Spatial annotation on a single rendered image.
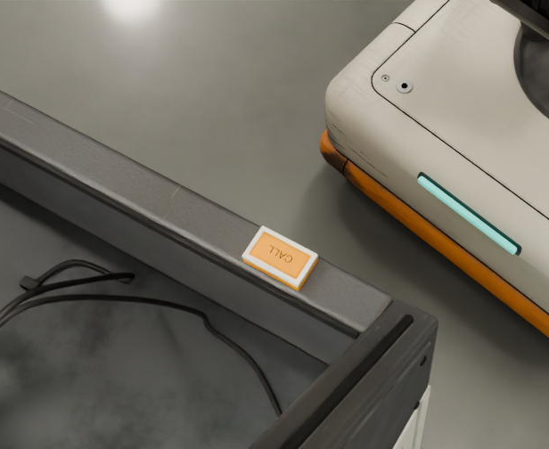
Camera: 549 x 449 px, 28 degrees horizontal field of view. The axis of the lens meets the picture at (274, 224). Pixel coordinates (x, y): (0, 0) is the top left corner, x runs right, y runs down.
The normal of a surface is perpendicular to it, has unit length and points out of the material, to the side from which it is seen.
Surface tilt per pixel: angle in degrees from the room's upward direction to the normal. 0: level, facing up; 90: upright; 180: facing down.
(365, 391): 43
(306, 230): 0
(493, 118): 0
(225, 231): 0
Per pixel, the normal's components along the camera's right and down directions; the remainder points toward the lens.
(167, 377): -0.07, -0.43
